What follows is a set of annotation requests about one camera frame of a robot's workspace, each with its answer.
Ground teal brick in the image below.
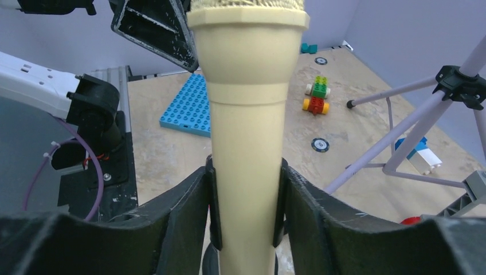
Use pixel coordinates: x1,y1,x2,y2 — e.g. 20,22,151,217
300,43,318,54

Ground blue white brick stack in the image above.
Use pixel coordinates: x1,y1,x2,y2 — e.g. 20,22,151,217
406,137,442,175

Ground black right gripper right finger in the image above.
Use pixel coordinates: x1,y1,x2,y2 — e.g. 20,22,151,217
273,161,485,274

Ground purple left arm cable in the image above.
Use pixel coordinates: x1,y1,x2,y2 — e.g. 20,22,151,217
23,117,105,222

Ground light blue building baseplate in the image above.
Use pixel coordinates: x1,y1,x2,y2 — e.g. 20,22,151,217
159,74,211,138

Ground cream toy microphone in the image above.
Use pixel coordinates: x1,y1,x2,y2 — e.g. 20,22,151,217
187,1,309,274

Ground blue poker chip far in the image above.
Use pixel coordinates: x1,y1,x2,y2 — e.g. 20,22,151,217
315,57,328,65

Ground grey girder red brick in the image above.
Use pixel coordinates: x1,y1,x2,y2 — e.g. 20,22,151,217
394,170,485,219

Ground colourful toy brick car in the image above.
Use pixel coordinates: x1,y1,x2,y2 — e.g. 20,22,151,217
302,76,330,115

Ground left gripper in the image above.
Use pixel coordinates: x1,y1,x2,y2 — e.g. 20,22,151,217
18,0,199,72

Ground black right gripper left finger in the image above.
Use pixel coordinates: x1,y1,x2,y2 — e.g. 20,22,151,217
1,157,221,274

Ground blue poker chip 50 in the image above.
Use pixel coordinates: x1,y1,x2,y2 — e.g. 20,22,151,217
311,137,330,152

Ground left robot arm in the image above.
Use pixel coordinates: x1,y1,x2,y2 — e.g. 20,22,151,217
1,1,199,220

